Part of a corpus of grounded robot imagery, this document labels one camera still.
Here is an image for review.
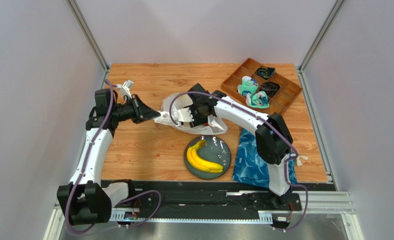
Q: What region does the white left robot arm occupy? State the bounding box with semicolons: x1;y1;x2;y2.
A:
57;88;160;226

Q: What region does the dark blue ceramic plate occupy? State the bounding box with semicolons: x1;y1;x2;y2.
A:
183;135;232;181

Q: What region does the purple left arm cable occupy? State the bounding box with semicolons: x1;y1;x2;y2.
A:
64;78;161;235

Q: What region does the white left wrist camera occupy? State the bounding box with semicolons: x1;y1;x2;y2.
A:
116;79;134;100

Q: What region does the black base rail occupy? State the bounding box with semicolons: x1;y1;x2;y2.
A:
111;180;337;223

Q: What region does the black rolled sock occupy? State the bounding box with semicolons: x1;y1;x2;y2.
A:
259;81;280;98

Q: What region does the dark rolled sock upper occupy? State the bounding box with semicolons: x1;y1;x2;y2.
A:
255;66;276;80

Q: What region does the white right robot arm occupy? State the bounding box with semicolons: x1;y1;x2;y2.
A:
186;84;297;197

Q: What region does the white plastic bag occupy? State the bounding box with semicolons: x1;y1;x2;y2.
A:
153;93;228;135

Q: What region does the teal white sock upper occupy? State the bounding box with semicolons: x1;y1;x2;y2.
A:
237;75;259;97

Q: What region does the blue patterned cloth bag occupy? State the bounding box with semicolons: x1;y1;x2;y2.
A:
232;128;298;190

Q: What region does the yellow fake banana bunch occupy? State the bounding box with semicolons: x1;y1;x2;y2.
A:
186;139;224;174

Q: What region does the teal white sock lower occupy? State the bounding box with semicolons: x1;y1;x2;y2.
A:
246;91;270;109

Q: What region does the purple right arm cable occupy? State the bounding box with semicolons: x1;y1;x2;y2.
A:
168;91;309;232

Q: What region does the brown compartment tray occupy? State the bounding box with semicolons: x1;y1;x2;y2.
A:
221;57;303;115

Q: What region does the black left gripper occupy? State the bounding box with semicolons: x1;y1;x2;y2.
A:
111;94;160;125

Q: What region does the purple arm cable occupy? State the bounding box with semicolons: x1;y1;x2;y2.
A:
64;78;161;235
168;91;309;232

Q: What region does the teal white sock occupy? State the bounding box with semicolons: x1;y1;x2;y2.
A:
237;75;259;97
246;91;270;109

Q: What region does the aluminium frame base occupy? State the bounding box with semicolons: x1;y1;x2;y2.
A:
45;186;364;240

